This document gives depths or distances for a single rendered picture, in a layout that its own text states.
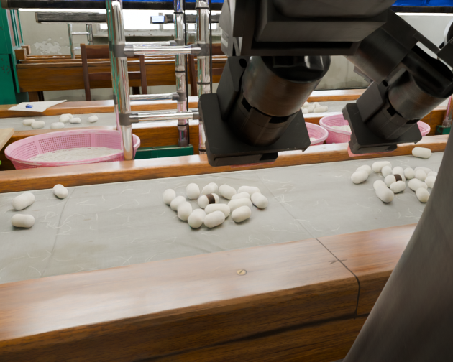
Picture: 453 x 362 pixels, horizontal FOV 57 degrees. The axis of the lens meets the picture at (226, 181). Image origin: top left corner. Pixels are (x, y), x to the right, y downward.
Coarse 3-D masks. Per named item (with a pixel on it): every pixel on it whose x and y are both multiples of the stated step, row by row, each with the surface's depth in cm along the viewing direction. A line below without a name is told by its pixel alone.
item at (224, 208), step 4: (212, 204) 60; (216, 204) 60; (220, 204) 60; (224, 204) 60; (208, 208) 59; (212, 208) 59; (216, 208) 59; (220, 208) 59; (224, 208) 59; (228, 208) 60; (208, 212) 59; (212, 212) 59; (224, 212) 59; (228, 212) 60
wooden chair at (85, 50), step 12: (84, 48) 278; (96, 48) 281; (108, 48) 283; (84, 60) 280; (144, 60) 290; (84, 72) 281; (132, 72) 291; (144, 72) 292; (84, 84) 282; (144, 84) 293
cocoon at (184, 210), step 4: (180, 204) 60; (184, 204) 60; (188, 204) 60; (180, 208) 59; (184, 208) 59; (188, 208) 59; (180, 212) 59; (184, 212) 59; (188, 212) 59; (180, 216) 59; (184, 216) 59; (188, 216) 59; (184, 220) 59
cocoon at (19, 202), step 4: (24, 192) 64; (28, 192) 64; (20, 196) 63; (24, 196) 63; (28, 196) 64; (32, 196) 64; (12, 200) 62; (16, 200) 62; (20, 200) 62; (24, 200) 63; (28, 200) 63; (32, 200) 64; (12, 204) 62; (16, 204) 62; (20, 204) 62; (24, 204) 63; (28, 204) 64; (16, 208) 62; (20, 208) 63
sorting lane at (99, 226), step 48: (48, 192) 70; (96, 192) 70; (144, 192) 70; (288, 192) 70; (336, 192) 70; (0, 240) 54; (48, 240) 54; (96, 240) 54; (144, 240) 54; (192, 240) 54; (240, 240) 54; (288, 240) 54
